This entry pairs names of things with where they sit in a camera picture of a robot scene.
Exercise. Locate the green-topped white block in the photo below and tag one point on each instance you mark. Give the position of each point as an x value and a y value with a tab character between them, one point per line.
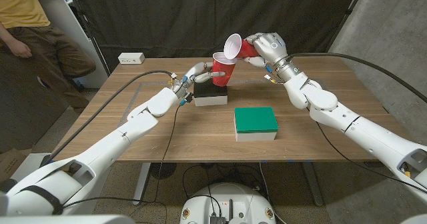
255	120

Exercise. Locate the black curtain backdrop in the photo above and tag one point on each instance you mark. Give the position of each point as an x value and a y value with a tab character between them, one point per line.
183	14

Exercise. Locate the grey table leg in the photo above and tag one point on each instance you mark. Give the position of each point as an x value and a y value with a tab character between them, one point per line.
312	184

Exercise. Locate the white floor board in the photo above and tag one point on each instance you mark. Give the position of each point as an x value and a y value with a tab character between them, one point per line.
30	162

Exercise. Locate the cardboard box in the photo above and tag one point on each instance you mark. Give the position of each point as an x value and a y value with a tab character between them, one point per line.
10	164

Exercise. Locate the white robot torso base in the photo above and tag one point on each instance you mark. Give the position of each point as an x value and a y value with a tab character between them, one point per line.
230	200

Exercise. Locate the white partition panel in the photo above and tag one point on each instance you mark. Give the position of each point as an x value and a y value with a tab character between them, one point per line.
66	24

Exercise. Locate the black-topped white block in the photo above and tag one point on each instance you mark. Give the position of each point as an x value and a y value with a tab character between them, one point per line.
210	92

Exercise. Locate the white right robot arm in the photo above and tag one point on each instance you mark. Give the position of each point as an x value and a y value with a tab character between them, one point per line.
367	130

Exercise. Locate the black curtain stand pole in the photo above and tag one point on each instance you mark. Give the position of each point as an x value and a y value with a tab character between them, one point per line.
347	12
100	55

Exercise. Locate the person in yellow shirt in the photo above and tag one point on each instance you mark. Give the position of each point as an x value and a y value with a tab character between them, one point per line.
20	4

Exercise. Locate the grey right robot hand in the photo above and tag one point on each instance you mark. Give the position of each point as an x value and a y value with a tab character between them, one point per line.
270	49

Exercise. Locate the white table leg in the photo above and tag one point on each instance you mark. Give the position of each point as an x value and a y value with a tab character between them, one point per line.
141	184

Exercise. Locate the black round floor fan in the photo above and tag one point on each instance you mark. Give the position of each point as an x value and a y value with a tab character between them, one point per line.
163	170

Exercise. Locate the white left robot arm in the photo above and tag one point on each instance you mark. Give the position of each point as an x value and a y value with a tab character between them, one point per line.
106	144

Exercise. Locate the red plastic cup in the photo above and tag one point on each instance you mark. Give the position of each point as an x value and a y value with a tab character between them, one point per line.
247	50
225	74

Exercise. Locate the white power strip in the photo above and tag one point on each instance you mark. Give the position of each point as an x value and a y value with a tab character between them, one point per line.
131	58

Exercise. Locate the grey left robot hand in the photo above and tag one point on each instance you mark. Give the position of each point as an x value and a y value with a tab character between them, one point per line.
193	77

